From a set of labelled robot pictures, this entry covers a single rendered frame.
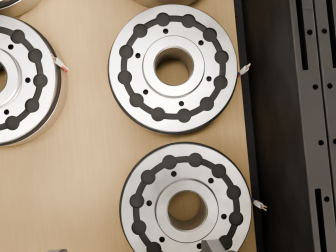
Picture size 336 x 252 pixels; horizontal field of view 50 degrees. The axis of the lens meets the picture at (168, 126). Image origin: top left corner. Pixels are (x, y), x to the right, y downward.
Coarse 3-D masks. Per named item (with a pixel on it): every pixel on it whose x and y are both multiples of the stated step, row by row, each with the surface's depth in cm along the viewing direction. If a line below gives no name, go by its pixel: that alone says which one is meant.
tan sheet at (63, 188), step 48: (48, 0) 31; (96, 0) 31; (96, 48) 31; (96, 96) 31; (240, 96) 31; (48, 144) 30; (96, 144) 31; (144, 144) 31; (240, 144) 31; (0, 192) 30; (48, 192) 30; (96, 192) 30; (192, 192) 31; (0, 240) 30; (48, 240) 30; (96, 240) 30
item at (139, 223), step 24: (192, 144) 28; (144, 168) 27; (168, 168) 28; (192, 168) 28; (216, 168) 28; (144, 192) 27; (216, 192) 28; (240, 192) 28; (120, 216) 27; (144, 216) 27; (240, 216) 28; (144, 240) 27; (168, 240) 27; (240, 240) 27
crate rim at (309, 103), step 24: (288, 0) 22; (288, 24) 22; (312, 24) 21; (312, 48) 21; (312, 72) 21; (312, 96) 21; (312, 120) 21; (312, 144) 21; (312, 168) 21; (312, 192) 21; (312, 216) 21; (312, 240) 21
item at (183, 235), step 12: (180, 180) 27; (192, 180) 27; (168, 192) 27; (204, 192) 27; (156, 204) 27; (168, 204) 27; (204, 204) 28; (216, 204) 27; (156, 216) 27; (168, 216) 27; (204, 216) 27; (216, 216) 27; (168, 228) 27; (180, 228) 27; (192, 228) 27; (204, 228) 27; (180, 240) 27; (192, 240) 27
